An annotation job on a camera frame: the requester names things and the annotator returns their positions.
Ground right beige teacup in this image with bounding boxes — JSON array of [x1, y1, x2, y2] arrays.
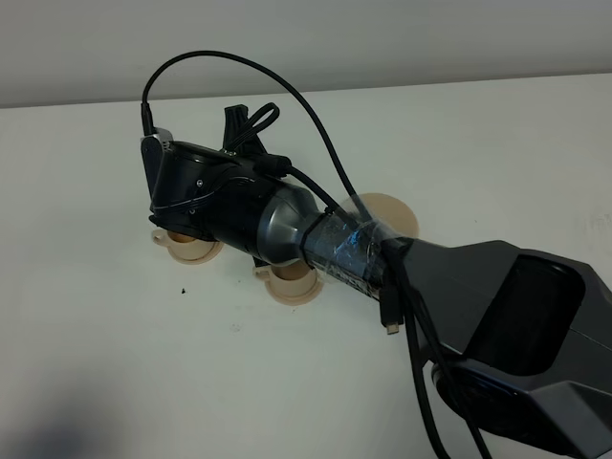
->
[[253, 262, 316, 282]]

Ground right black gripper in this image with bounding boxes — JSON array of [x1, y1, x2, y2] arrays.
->
[[149, 104, 287, 263]]

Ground left beige cup saucer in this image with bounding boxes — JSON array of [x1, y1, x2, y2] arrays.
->
[[167, 240, 224, 265]]

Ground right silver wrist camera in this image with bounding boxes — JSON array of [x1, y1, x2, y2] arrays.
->
[[141, 128, 173, 198]]

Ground beige cup saucer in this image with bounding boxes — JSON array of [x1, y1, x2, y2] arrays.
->
[[264, 273, 323, 306], [167, 240, 224, 265]]

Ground beige teacup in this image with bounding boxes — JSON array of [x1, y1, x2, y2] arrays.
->
[[253, 262, 316, 282], [151, 229, 218, 264]]

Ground right black camera cable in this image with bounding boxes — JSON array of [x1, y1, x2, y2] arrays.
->
[[140, 50, 379, 226]]

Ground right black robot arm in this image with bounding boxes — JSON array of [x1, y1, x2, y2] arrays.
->
[[141, 103, 611, 458]]

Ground left beige teacup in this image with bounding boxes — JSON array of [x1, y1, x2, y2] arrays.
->
[[151, 229, 218, 264]]

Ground beige teapot saucer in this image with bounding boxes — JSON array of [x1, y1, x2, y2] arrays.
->
[[341, 192, 420, 238]]

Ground right beige cup saucer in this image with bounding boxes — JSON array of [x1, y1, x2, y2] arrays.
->
[[264, 273, 323, 306]]

